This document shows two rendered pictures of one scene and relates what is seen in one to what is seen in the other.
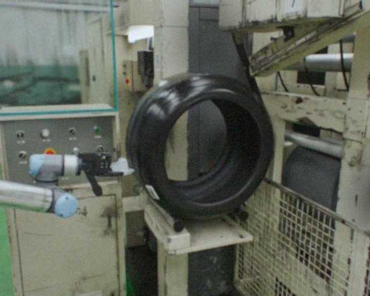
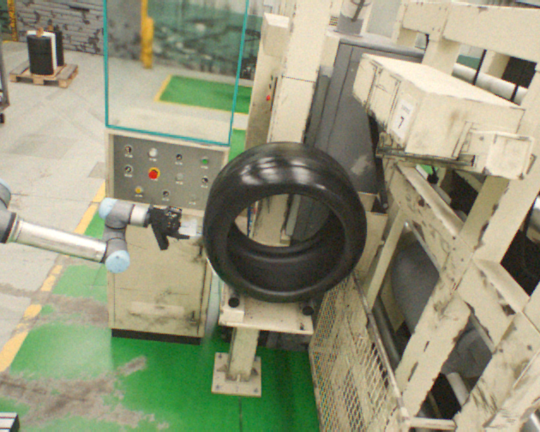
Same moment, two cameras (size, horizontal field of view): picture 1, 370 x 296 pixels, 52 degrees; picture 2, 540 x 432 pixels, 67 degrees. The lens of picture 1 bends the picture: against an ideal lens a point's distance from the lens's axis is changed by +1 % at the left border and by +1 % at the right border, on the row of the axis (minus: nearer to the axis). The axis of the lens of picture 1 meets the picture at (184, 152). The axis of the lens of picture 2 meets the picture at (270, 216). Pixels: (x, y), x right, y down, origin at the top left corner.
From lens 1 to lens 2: 54 cm
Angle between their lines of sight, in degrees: 19
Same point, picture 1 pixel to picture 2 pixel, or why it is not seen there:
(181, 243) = (233, 318)
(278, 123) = (399, 213)
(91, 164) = (159, 220)
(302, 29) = not seen: hidden behind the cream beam
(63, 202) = (112, 260)
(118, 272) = (201, 297)
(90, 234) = (180, 257)
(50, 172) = (117, 220)
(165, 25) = (287, 76)
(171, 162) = (264, 222)
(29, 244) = not seen: hidden behind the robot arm
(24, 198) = (75, 250)
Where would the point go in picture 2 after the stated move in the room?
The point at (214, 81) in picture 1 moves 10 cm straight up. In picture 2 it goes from (302, 173) to (309, 142)
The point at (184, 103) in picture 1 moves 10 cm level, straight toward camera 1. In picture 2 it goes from (259, 190) to (248, 203)
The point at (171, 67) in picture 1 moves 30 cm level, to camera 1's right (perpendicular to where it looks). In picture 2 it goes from (284, 123) to (361, 144)
